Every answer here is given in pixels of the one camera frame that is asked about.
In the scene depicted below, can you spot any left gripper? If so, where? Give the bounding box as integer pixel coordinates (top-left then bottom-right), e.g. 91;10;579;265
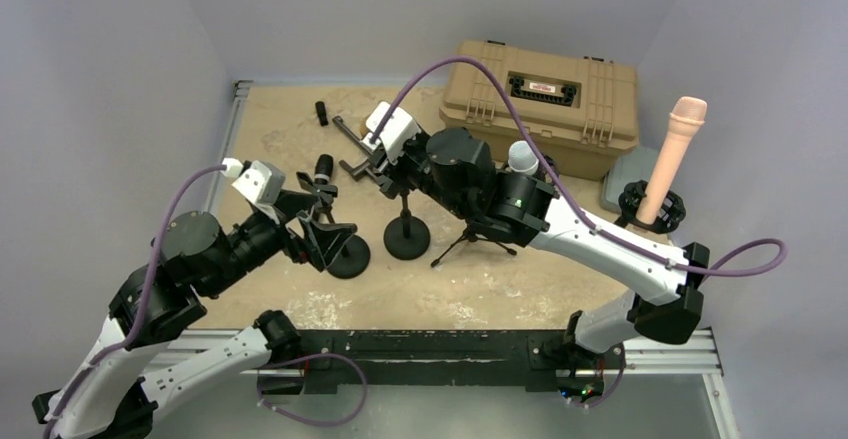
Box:
203;187;357;295

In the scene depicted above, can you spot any black microphone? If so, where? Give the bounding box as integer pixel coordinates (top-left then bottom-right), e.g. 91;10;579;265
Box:
313;154;335;185

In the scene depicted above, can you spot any black clip mic stand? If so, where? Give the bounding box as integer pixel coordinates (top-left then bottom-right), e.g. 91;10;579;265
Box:
313;204;371;279

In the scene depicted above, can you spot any black round-base mic stand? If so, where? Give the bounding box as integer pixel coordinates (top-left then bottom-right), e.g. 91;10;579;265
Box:
379;177;431;261

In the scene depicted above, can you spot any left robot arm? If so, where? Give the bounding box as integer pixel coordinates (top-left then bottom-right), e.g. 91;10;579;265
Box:
33;159;357;438

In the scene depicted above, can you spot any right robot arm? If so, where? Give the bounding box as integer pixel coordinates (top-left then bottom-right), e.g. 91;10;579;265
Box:
363;123;704;366

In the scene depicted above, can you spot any white microphone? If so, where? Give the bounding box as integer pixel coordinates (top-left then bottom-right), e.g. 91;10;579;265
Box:
507;140;539;176

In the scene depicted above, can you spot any pink microphone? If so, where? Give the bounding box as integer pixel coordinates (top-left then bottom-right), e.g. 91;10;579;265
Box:
636;96;708;224

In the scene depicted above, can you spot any small black cylinder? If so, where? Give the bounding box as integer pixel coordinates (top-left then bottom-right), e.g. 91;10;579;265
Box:
315;101;329;127

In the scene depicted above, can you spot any tan plastic case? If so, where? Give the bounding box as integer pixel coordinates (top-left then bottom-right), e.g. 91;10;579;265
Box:
439;40;640;181

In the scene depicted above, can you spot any grey pad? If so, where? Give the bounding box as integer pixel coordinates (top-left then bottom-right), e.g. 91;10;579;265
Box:
600;146;659;213

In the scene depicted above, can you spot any dark metal L bracket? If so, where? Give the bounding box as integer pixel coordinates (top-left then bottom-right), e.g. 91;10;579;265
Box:
331;115;382;184

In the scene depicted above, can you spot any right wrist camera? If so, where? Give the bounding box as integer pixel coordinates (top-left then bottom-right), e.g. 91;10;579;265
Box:
360;101;422;165

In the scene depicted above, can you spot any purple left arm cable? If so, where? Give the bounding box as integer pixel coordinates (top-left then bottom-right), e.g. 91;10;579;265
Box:
42;164;230;437

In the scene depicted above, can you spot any black tripod shock-mount stand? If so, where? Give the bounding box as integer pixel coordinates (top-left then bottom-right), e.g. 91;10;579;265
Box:
430;155;557;268

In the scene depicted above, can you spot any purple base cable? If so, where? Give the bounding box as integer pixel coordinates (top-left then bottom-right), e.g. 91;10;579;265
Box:
255;346;371;427

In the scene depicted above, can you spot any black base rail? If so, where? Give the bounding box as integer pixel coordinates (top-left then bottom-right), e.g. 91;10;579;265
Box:
257;330;624;399

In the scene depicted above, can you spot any black shock-mount round stand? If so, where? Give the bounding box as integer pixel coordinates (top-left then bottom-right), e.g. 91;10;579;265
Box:
612;180;688;235

